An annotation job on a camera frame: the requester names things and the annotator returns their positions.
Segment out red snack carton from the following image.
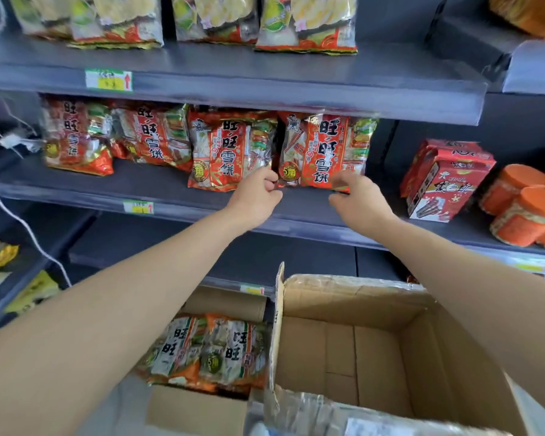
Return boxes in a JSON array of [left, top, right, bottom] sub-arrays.
[[408, 149, 497, 223], [399, 139, 482, 198]]

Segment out person's right forearm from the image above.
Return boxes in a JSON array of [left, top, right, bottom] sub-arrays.
[[377, 217, 545, 423]]

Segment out person's right hand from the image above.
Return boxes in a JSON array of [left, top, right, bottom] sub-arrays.
[[329, 170, 398, 239]]

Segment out dark grey metal shelf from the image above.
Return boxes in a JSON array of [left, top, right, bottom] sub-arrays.
[[356, 0, 545, 286], [0, 90, 99, 339], [0, 0, 489, 314]]

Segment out red rice cracker bag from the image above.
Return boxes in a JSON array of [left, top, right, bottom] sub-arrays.
[[188, 108, 278, 192], [277, 112, 378, 194], [111, 103, 193, 172], [41, 97, 115, 177]]

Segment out long white hanging cable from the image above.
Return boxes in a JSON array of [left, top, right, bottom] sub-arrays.
[[0, 167, 73, 289]]

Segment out person's left hand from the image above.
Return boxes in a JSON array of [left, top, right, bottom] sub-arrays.
[[225, 167, 283, 232]]

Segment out group of orange-lidded jars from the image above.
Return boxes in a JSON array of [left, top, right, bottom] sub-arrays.
[[479, 163, 545, 251]]

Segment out cardboard box with white label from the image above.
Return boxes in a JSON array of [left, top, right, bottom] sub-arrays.
[[263, 262, 532, 436]]

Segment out big rice cracker bag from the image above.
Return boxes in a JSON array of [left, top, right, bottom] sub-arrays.
[[68, 0, 164, 50], [8, 0, 73, 41], [171, 0, 260, 45], [254, 0, 358, 56]]

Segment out plain brown cardboard box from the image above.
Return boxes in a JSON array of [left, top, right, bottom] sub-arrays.
[[136, 285, 269, 436]]

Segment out person's left forearm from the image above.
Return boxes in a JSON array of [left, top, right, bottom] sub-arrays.
[[0, 208, 251, 436]]

